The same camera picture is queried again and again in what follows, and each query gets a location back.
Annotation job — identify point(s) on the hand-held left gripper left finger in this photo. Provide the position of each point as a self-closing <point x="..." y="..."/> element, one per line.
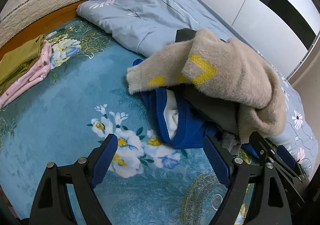
<point x="106" y="155"/>

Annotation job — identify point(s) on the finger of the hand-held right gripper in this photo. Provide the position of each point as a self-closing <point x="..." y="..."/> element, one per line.
<point x="286" y="153"/>
<point x="260" y="145"/>

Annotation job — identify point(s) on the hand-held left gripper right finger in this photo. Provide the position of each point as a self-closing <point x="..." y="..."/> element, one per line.
<point x="217" y="158"/>

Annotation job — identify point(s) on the beige fuzzy printed sweater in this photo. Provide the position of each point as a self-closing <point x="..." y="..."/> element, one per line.
<point x="225" y="70"/>

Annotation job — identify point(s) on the grey cloth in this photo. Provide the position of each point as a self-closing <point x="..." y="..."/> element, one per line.
<point x="231" y="143"/>

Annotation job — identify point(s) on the blue garment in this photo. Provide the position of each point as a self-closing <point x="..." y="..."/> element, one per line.
<point x="192" y="130"/>

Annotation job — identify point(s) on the dark garment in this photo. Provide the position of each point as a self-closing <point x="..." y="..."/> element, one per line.
<point x="212" y="112"/>

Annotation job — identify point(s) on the white garment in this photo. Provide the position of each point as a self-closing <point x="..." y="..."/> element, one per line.
<point x="171" y="115"/>

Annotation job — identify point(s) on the teal floral blanket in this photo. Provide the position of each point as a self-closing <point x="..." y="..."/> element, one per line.
<point x="62" y="102"/>

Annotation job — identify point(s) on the pink folded garment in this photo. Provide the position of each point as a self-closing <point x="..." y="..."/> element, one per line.
<point x="32" y="76"/>

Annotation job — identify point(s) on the olive green folded garment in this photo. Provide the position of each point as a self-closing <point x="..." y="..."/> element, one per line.
<point x="17" y="65"/>

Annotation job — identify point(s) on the grey-blue floral duvet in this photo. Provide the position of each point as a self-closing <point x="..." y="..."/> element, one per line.
<point x="140" y="10"/>

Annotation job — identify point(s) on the wooden bed frame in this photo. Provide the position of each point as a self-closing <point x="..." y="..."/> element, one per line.
<point x="37" y="27"/>

